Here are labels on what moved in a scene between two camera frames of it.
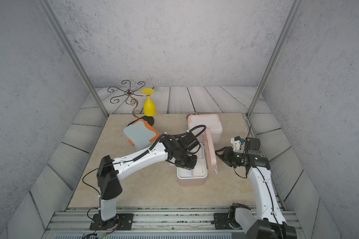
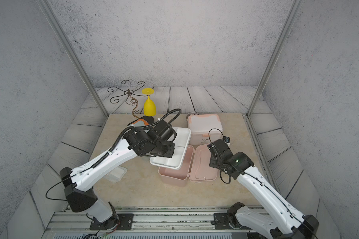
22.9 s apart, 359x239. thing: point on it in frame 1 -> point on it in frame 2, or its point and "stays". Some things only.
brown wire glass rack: x=129 y=99 stays
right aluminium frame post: x=273 y=58 stays
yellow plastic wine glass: x=149 y=107 stays
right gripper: x=226 y=156 -> x=212 y=162
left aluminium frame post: x=78 y=59 stays
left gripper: x=192 y=165 -> x=171 y=152
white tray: x=200 y=171 -> x=181 y=142
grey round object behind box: x=191 y=113 stays
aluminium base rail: x=148 y=222 stays
